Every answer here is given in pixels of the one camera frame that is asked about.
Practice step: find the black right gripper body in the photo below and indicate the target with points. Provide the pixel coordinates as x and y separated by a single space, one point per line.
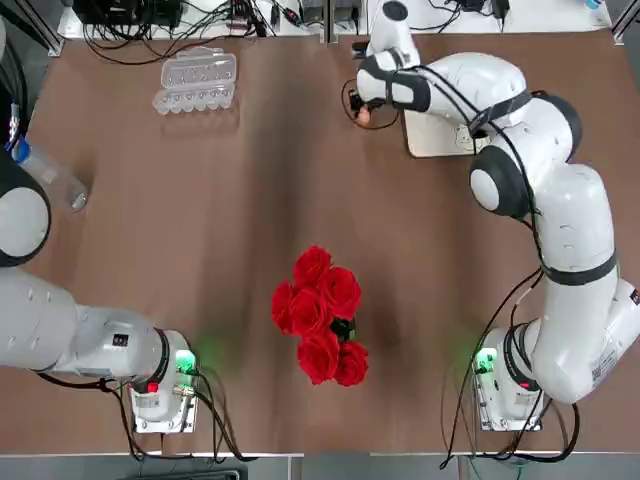
355 99

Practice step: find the brown egg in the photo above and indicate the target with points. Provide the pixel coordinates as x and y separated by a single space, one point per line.
364 116

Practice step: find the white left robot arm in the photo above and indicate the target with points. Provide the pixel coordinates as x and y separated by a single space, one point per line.
45 320

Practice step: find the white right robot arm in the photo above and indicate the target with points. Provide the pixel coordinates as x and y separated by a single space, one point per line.
575 225

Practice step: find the cream-white tray with bear print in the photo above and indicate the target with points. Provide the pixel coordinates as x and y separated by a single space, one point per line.
430 140

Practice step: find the white desk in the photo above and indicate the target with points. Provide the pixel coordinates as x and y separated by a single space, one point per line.
250 15

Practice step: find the clear plastic egg carton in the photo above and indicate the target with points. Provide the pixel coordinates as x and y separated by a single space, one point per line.
197 80

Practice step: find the red rose bouquet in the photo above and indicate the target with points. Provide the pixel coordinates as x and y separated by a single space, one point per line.
310 310

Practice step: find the flat black equipment box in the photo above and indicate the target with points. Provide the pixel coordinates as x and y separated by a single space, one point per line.
130 12

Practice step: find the clear bottle with blue cap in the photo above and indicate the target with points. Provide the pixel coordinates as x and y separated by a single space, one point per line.
55 175

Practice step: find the aluminium frame post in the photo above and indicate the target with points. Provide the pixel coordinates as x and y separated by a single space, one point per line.
328 22
625 27
54 35

